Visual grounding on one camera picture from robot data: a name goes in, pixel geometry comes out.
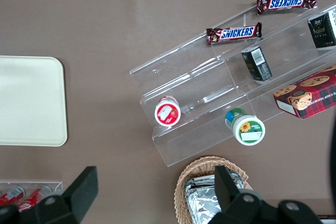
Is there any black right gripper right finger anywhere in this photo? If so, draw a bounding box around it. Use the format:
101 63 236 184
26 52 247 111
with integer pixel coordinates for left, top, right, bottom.
209 166 268 224

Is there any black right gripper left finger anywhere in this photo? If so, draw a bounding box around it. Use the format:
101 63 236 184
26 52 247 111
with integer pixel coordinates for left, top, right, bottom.
28 166 99 224

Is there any light wicker basket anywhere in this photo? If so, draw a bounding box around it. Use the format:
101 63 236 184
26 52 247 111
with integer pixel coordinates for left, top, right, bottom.
174 155 254 224

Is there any cream plastic tray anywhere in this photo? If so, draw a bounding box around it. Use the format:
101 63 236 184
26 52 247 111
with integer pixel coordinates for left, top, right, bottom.
0 55 68 147

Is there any clear acrylic bottle rack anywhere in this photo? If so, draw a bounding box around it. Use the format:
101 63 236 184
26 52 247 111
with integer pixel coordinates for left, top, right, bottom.
0 180 64 206

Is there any silver foil packet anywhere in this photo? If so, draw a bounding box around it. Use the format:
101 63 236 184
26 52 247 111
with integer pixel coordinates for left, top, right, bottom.
183 170 247 224

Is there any green lid cup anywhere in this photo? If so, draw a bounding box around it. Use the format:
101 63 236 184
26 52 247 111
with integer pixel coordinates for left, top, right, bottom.
224 107 266 146

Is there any red lid cup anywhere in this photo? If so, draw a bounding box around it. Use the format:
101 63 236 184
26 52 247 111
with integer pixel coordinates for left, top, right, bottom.
154 95 182 127

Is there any red tartan cookie box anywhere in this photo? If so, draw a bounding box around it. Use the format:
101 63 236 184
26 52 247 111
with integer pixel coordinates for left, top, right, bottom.
272 64 336 120

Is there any clear acrylic stepped stand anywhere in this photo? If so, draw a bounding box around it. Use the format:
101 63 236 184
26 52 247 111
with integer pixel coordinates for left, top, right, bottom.
129 0 336 167

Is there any small black carton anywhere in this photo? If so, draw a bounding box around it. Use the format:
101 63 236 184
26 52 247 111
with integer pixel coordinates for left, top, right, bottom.
307 8 336 49
240 46 273 82

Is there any Snickers chocolate bar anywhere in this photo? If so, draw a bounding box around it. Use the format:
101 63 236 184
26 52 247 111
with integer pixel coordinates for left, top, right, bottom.
256 0 318 16
206 22 263 46

